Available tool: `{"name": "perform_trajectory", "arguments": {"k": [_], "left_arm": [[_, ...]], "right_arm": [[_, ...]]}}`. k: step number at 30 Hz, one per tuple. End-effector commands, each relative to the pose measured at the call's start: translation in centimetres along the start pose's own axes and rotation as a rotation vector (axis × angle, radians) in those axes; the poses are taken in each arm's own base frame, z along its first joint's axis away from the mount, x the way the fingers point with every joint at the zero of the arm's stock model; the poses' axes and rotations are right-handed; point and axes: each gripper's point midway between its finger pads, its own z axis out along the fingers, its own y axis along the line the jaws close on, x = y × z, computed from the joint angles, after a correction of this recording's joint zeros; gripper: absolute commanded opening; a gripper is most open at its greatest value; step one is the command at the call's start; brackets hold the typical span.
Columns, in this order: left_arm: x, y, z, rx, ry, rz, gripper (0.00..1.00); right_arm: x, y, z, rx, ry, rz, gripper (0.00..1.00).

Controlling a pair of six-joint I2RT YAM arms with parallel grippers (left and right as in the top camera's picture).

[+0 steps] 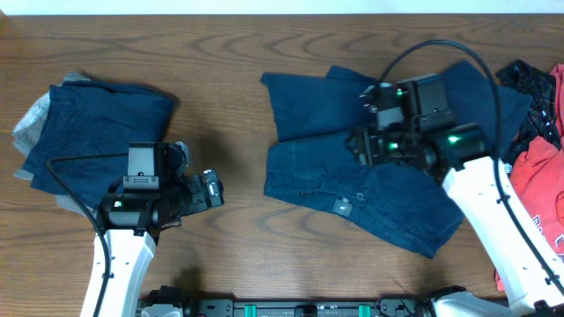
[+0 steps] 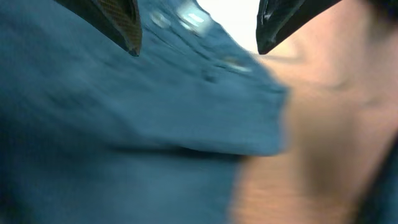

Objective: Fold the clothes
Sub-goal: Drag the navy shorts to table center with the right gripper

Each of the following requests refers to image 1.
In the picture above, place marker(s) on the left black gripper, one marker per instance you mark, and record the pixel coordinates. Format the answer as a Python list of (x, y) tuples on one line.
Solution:
[(198, 200)]

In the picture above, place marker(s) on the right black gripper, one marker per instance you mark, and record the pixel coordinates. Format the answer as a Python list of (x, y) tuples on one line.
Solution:
[(372, 141)]

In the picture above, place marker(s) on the dark blue denim shorts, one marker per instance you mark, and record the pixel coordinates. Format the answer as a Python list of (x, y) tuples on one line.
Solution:
[(310, 165)]

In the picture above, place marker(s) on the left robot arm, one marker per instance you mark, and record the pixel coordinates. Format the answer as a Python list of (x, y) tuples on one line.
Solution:
[(155, 194)]

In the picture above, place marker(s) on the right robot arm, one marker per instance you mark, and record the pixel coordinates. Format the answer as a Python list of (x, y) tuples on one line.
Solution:
[(460, 158)]

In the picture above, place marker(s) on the folded navy shorts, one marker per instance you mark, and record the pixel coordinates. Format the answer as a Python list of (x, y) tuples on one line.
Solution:
[(91, 118)]

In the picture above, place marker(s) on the red printed t-shirt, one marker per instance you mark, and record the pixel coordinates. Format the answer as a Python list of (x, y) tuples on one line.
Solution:
[(537, 177)]

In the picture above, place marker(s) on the black patterned garment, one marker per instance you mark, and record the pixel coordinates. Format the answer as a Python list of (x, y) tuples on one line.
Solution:
[(541, 117)]

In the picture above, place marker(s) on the folded grey garment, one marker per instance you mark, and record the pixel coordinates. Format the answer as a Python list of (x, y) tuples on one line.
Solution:
[(28, 131)]

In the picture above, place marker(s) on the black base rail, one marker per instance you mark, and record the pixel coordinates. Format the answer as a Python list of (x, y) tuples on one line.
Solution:
[(304, 308)]

